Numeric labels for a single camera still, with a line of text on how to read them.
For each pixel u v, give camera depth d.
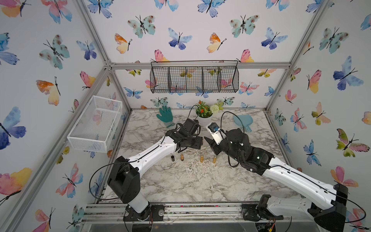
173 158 0.91
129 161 0.45
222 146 0.59
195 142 0.74
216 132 0.56
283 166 0.45
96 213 0.75
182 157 0.90
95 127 0.84
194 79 0.99
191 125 0.63
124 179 0.42
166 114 1.18
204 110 0.96
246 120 1.16
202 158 0.89
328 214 0.39
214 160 0.90
